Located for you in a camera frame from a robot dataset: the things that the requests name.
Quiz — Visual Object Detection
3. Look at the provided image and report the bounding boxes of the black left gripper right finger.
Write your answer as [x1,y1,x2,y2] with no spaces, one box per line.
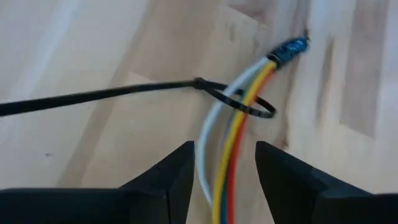
[255,141,398,224]

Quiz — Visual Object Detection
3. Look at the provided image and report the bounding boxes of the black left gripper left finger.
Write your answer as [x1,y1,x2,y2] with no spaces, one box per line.
[0,141,195,224]

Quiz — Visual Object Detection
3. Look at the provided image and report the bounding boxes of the red wire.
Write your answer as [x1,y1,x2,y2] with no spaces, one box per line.
[226,70,276,224]

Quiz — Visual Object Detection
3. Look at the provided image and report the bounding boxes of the coloured wire bundle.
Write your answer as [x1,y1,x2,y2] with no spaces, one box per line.
[211,60,278,224]

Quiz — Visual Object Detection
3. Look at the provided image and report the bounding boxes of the blue wire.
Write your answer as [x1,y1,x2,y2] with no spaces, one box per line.
[222,113,239,147]

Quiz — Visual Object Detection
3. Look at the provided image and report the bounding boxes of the bundle of coloured cables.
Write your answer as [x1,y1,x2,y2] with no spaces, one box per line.
[195,55,271,208]

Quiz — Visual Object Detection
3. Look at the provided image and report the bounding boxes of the black zip tie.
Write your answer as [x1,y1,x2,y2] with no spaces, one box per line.
[0,77,277,119]

